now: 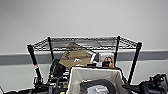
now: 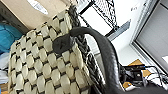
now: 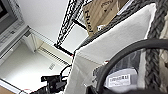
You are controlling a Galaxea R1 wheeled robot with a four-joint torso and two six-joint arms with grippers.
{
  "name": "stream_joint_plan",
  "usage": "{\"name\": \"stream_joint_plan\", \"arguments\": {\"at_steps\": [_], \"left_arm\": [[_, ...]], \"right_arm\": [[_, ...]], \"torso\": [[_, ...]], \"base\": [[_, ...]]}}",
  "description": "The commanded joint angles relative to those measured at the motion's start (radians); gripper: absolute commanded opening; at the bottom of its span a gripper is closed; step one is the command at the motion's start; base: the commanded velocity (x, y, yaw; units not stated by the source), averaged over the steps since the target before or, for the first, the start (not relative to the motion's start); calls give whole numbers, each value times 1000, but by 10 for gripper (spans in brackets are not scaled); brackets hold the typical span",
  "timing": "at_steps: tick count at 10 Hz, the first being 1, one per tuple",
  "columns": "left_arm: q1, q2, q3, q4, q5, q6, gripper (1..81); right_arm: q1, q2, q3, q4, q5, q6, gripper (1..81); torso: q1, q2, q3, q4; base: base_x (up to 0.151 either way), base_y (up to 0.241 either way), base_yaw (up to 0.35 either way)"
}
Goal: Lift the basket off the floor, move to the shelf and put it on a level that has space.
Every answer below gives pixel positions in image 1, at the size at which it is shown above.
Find large brown printed cardboard box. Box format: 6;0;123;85
59;42;98;69

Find black wire shelf rack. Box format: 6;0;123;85
26;34;144;94

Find pale woven basket dark spots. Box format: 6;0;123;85
65;65;129;94

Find orange plush toy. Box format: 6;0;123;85
101;57;114;68

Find black bag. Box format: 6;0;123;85
49;59;69;88

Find grey packet white label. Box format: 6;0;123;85
79;79;118;94

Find white box dark print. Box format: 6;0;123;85
98;52;116;69

